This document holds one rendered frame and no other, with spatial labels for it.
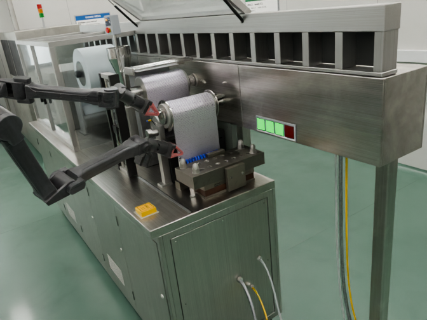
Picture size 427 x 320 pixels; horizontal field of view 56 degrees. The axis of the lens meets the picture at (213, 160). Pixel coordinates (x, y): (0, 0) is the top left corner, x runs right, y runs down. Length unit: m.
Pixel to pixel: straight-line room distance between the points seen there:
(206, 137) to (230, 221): 0.42
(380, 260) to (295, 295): 0.91
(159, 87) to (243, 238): 0.84
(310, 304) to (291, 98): 1.37
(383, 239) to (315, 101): 0.63
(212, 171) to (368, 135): 0.68
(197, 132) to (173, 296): 0.75
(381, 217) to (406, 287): 1.10
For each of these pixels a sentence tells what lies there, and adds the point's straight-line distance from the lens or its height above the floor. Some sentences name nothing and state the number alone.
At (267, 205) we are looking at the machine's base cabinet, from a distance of 1.96.
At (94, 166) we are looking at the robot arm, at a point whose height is 1.19.
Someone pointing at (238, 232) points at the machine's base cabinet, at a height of 0.71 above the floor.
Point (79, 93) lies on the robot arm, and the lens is 1.77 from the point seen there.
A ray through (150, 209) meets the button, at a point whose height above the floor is 0.92.
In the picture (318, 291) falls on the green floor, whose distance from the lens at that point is 2.68.
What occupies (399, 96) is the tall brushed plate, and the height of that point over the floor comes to 1.36.
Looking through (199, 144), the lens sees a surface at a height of 1.09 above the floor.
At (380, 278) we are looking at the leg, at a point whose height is 0.56.
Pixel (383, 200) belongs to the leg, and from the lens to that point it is 1.71.
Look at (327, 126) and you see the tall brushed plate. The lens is 1.55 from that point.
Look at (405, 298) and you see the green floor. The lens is 2.71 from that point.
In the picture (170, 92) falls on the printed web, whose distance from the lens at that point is 2.08.
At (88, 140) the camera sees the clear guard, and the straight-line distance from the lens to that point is 2.81.
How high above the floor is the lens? 1.71
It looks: 21 degrees down
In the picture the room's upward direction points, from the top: 7 degrees counter-clockwise
